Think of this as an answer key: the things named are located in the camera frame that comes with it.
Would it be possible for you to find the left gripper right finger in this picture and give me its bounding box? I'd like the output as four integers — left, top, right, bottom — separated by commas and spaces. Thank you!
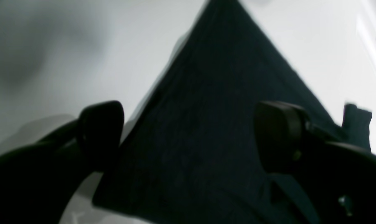
254, 101, 376, 224

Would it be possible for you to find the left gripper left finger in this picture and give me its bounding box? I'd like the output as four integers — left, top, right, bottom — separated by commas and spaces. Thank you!
0, 100, 124, 224

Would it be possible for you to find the black T-shirt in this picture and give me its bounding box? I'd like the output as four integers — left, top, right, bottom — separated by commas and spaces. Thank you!
93, 0, 372, 224

